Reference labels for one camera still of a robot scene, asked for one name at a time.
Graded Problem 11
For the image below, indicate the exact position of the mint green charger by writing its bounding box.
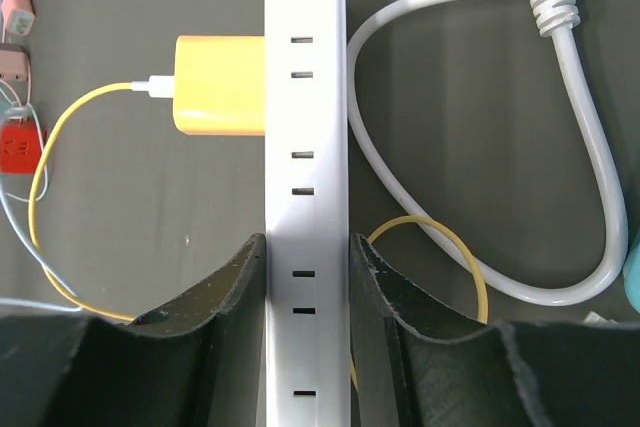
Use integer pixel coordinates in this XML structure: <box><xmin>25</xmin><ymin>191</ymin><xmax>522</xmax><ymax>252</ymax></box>
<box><xmin>0</xmin><ymin>103</ymin><xmax>14</xmax><ymax>120</ymax></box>

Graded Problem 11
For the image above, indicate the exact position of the beige brown charger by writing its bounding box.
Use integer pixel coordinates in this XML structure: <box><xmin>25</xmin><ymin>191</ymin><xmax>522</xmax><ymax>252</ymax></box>
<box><xmin>0</xmin><ymin>43</ymin><xmax>29</xmax><ymax>82</ymax></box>

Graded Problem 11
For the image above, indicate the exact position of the white power strip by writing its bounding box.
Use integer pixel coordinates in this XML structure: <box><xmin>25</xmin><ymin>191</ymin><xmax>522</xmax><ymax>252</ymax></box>
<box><xmin>264</xmin><ymin>0</ymin><xmax>351</xmax><ymax>426</ymax></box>

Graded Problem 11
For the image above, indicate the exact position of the salmon pink charger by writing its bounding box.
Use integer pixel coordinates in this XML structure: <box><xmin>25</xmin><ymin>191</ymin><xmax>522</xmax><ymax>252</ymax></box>
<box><xmin>1</xmin><ymin>0</ymin><xmax>35</xmax><ymax>41</ymax></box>

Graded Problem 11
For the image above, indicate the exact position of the white power strip cord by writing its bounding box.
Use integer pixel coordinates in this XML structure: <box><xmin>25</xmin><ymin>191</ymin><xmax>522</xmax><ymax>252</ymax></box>
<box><xmin>345</xmin><ymin>0</ymin><xmax>640</xmax><ymax>308</ymax></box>

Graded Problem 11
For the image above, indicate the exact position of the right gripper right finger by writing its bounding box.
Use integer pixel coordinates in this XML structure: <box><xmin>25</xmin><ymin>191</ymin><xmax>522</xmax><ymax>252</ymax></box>
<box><xmin>349</xmin><ymin>234</ymin><xmax>639</xmax><ymax>426</ymax></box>

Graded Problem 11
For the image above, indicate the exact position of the light blue usb cable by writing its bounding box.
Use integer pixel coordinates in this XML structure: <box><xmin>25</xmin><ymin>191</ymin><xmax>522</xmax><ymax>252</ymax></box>
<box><xmin>0</xmin><ymin>186</ymin><xmax>86</xmax><ymax>313</ymax></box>

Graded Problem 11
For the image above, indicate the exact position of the yellow charger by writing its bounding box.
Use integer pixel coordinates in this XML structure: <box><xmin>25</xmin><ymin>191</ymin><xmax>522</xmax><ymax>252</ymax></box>
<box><xmin>172</xmin><ymin>35</ymin><xmax>265</xmax><ymax>136</ymax></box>

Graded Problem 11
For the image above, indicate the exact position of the orange usb cable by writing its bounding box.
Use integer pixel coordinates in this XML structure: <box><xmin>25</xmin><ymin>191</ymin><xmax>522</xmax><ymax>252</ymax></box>
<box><xmin>27</xmin><ymin>74</ymin><xmax>490</xmax><ymax>393</ymax></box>

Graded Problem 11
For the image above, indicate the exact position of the red cube adapter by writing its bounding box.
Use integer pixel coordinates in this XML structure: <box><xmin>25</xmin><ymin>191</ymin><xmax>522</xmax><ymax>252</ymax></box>
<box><xmin>1</xmin><ymin>119</ymin><xmax>42</xmax><ymax>175</ymax></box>

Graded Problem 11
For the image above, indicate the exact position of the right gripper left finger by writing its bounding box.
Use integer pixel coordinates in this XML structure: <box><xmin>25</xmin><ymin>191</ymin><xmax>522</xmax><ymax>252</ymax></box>
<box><xmin>1</xmin><ymin>234</ymin><xmax>266</xmax><ymax>426</ymax></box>

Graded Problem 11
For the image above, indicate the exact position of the teal power strip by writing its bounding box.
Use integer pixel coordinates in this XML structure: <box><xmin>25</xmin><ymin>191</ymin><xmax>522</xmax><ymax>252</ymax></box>
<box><xmin>622</xmin><ymin>233</ymin><xmax>640</xmax><ymax>312</ymax></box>

